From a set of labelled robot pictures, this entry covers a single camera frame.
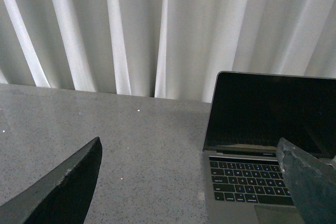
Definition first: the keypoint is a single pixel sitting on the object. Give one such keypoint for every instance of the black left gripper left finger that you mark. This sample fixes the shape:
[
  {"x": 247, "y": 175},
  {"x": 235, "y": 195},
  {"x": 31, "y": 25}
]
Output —
[{"x": 63, "y": 195}]

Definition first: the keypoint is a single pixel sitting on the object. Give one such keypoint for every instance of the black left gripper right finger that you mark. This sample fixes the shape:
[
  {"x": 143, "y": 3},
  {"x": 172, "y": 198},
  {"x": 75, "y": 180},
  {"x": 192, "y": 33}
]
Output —
[{"x": 311, "y": 183}]

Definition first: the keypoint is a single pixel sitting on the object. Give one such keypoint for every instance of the grey laptop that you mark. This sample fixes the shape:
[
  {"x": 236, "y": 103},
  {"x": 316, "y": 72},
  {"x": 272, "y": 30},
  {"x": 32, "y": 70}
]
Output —
[{"x": 250, "y": 113}]

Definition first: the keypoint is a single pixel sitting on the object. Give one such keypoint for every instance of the white pleated curtain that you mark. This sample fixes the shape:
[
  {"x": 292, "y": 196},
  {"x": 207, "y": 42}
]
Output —
[{"x": 162, "y": 48}]

